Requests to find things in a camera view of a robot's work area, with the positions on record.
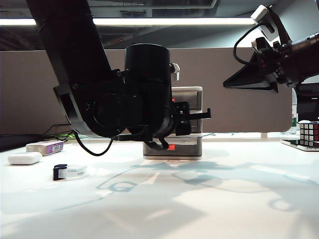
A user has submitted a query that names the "black monitor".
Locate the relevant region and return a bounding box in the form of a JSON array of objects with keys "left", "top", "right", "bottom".
[{"left": 295, "top": 82, "right": 319, "bottom": 123}]

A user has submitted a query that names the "black right camera cable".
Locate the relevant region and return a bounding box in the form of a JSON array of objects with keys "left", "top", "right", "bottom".
[{"left": 233, "top": 23, "right": 263, "bottom": 66}]

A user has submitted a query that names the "smoky drawer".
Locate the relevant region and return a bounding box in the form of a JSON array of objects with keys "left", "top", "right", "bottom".
[
  {"left": 189, "top": 119, "right": 202, "bottom": 133},
  {"left": 171, "top": 91, "right": 200, "bottom": 111},
  {"left": 143, "top": 138, "right": 202, "bottom": 158}
]

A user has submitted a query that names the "purple and white small box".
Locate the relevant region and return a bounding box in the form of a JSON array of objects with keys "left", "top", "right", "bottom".
[{"left": 26, "top": 140, "right": 65, "bottom": 157}]

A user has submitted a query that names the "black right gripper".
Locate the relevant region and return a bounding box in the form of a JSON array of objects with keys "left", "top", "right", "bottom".
[{"left": 223, "top": 36, "right": 304, "bottom": 94}]

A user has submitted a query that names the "smoky drawer under cabinet lid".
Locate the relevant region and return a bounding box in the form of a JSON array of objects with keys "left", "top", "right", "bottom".
[{"left": 171, "top": 91, "right": 200, "bottom": 111}]

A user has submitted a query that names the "long ceiling light strip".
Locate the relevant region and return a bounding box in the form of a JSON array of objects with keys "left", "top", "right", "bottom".
[{"left": 0, "top": 17, "right": 258, "bottom": 26}]

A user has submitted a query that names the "white flat tablet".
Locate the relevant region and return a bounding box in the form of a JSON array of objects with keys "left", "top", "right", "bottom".
[{"left": 281, "top": 139, "right": 319, "bottom": 152}]

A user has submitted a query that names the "black Rubik's cube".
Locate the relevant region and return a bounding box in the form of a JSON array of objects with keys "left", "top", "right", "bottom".
[{"left": 298, "top": 120, "right": 319, "bottom": 148}]

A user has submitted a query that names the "brown desk partition panel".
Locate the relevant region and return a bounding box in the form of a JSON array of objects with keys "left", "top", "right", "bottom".
[{"left": 0, "top": 47, "right": 293, "bottom": 136}]

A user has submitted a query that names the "smoky drawer at cabinet base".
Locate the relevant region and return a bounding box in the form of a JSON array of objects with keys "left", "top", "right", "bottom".
[{"left": 143, "top": 138, "right": 202, "bottom": 158}]

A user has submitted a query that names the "black cable bundle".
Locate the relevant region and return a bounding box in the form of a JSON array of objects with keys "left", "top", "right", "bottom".
[{"left": 44, "top": 123, "right": 75, "bottom": 144}]

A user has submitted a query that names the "white mini drawer cabinet frame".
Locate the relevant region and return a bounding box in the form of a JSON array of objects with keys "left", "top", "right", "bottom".
[{"left": 143, "top": 86, "right": 203, "bottom": 160}]

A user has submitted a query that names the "white earbuds case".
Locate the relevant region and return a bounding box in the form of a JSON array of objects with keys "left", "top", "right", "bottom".
[{"left": 8, "top": 151, "right": 43, "bottom": 166}]

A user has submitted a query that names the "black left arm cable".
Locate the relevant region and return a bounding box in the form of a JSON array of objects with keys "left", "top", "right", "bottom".
[{"left": 73, "top": 130, "right": 113, "bottom": 157}]

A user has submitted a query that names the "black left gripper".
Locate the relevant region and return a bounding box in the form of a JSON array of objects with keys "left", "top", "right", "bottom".
[{"left": 171, "top": 100, "right": 213, "bottom": 137}]

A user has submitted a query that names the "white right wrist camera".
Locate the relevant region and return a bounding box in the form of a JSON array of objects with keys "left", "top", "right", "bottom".
[{"left": 250, "top": 4, "right": 291, "bottom": 46}]

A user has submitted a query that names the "transparent tape with black dispenser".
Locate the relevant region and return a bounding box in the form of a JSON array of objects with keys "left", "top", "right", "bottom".
[{"left": 52, "top": 163, "right": 89, "bottom": 181}]

